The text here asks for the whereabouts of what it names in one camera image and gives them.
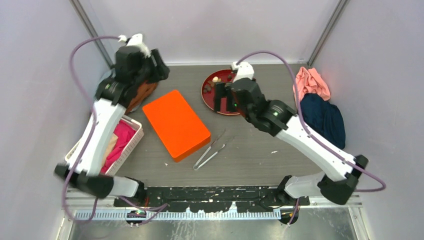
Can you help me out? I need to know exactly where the red round plate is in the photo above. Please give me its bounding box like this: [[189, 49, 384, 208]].
[[200, 69, 240, 116]]

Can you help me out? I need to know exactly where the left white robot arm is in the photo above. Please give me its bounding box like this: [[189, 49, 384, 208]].
[[54, 33, 170, 207]]

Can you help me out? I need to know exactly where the pink cloth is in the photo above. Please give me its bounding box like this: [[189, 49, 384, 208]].
[[293, 66, 331, 102]]

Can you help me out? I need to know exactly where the white plastic basket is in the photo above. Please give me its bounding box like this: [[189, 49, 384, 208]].
[[65, 114, 144, 176]]

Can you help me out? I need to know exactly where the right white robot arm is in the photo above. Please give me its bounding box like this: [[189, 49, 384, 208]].
[[214, 61, 369, 206]]

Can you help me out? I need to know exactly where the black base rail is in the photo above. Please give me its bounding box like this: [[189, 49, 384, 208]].
[[129, 186, 296, 213]]

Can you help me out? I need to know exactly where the brown cloth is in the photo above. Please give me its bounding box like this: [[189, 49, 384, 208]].
[[125, 81, 159, 115]]

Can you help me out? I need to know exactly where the orange box lid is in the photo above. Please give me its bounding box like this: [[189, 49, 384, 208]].
[[142, 89, 211, 163]]

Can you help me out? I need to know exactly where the navy blue cloth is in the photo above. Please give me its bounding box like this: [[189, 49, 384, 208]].
[[300, 93, 346, 150]]

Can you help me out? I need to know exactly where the beige cloth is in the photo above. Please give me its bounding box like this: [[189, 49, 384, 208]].
[[102, 133, 118, 165]]

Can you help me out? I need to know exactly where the magenta cloth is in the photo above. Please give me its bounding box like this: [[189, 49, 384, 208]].
[[100, 120, 136, 174]]

